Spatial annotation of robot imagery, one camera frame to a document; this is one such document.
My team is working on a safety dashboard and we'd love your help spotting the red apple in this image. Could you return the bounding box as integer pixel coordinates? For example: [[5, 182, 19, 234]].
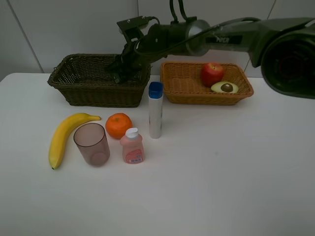
[[200, 63, 224, 87]]

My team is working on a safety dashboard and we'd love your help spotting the pink soap bottle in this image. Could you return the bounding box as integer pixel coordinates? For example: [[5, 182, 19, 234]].
[[120, 128, 145, 164]]

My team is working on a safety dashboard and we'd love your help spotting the translucent pink plastic cup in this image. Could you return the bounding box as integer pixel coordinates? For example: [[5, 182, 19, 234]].
[[73, 123, 110, 167]]

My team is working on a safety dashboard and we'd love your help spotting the orange mandarin fruit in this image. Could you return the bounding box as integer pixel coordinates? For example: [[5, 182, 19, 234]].
[[105, 113, 133, 140]]

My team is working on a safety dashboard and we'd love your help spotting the dark green right robot arm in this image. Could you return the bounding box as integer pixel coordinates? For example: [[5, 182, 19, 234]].
[[107, 17, 315, 99]]

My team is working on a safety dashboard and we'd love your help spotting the orange wicker basket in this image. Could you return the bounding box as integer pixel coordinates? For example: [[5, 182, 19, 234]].
[[160, 61, 254, 106]]

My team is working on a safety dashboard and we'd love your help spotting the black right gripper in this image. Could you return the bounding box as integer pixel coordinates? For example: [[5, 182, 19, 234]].
[[115, 36, 151, 71]]

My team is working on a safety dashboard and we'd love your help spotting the dark brown wicker basket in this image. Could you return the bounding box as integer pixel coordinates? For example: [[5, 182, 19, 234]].
[[48, 54, 151, 108]]

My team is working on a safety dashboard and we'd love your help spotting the halved avocado with pit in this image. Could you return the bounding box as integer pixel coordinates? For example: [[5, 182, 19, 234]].
[[211, 81, 239, 93]]

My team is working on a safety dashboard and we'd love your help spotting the white bottle with blue cap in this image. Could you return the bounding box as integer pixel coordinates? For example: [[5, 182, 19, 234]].
[[148, 82, 163, 139]]

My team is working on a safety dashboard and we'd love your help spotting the yellow banana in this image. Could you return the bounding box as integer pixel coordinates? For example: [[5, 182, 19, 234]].
[[48, 113, 101, 170]]

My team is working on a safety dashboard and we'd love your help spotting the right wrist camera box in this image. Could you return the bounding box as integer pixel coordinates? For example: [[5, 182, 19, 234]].
[[117, 16, 150, 43]]

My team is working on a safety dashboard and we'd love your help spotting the dark green rectangular bottle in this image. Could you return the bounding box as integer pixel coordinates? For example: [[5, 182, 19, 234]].
[[105, 62, 142, 84]]

